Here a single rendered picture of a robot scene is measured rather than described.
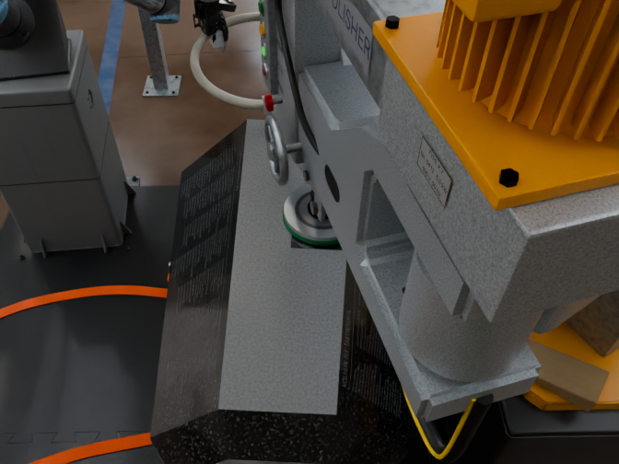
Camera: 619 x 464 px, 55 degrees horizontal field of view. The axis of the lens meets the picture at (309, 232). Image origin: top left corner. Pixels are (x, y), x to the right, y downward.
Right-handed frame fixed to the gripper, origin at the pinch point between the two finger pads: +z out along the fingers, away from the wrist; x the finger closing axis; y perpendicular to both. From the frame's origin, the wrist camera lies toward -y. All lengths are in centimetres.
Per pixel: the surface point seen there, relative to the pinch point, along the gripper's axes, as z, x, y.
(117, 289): 86, 1, 68
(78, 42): 8, -47, 30
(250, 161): 0, 49, 31
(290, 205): -4, 72, 38
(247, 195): -1, 59, 42
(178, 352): 9, 78, 85
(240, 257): -3, 74, 58
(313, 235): -5, 84, 41
